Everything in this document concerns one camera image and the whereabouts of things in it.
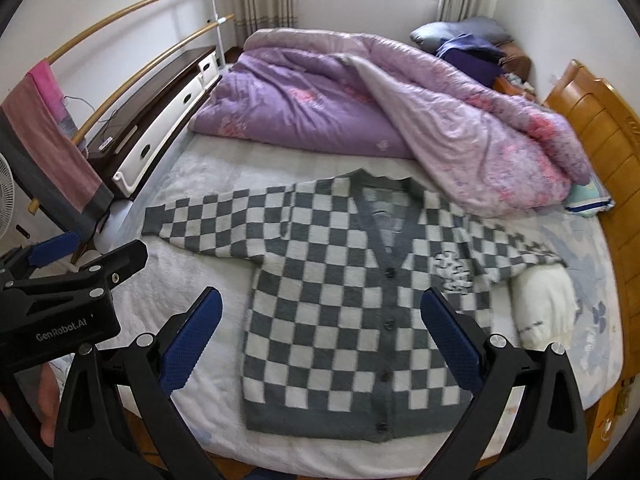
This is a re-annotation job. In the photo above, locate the grey white checkered cardigan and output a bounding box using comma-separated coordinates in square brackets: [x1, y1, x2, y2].
[142, 170, 558, 442]

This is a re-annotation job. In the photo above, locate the person's left hand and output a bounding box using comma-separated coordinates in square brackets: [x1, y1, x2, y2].
[1, 362, 60, 448]

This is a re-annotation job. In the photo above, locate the white floral bed sheet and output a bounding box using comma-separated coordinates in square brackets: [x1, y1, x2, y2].
[114, 134, 623, 479]

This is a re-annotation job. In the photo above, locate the white standing fan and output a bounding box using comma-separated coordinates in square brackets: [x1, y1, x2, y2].
[0, 155, 15, 237]

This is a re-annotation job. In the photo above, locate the pink grey hanging towel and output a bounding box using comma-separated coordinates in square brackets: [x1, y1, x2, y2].
[1, 61, 113, 243]

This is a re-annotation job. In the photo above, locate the cream white folded garment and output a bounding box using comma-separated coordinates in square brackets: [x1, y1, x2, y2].
[510, 263, 577, 351]

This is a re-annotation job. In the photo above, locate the dark white TV cabinet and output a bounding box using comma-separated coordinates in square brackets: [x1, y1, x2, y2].
[88, 46, 219, 198]

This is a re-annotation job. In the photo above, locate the lower wooden ballet bar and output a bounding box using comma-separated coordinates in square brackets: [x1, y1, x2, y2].
[27, 13, 237, 216]

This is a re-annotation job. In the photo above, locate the wooden ballet bar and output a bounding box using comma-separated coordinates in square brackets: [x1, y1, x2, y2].
[47, 0, 163, 64]
[27, 13, 237, 216]

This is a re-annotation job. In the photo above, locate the upper wooden ballet bar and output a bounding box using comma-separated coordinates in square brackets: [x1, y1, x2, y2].
[47, 0, 163, 64]

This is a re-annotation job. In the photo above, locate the striped light pillow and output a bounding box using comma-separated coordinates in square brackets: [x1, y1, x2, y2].
[563, 172, 615, 217]

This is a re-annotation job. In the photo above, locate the wooden headboard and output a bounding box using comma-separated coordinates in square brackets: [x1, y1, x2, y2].
[544, 60, 640, 379]

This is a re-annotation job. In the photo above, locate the purple floral duvet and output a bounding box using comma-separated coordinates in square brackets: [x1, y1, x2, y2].
[190, 28, 592, 217]

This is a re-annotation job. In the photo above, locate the wooden nightstand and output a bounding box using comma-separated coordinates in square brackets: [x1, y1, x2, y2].
[494, 41, 537, 102]

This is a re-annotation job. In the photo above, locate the blue grey pillow pile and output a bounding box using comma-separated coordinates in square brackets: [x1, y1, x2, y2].
[410, 16, 512, 88]

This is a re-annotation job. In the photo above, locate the wooden bed frame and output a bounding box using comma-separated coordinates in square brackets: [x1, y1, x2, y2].
[124, 375, 639, 479]

